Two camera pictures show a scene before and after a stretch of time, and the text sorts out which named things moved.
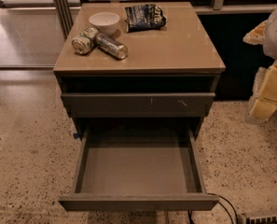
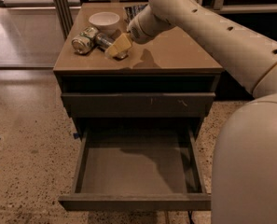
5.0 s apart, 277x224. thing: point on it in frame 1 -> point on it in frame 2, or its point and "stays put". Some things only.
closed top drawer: [139, 105] stays put
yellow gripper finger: [272, 91] -> [125, 41]
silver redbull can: [114, 48] stays put
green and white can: [85, 41] stays put
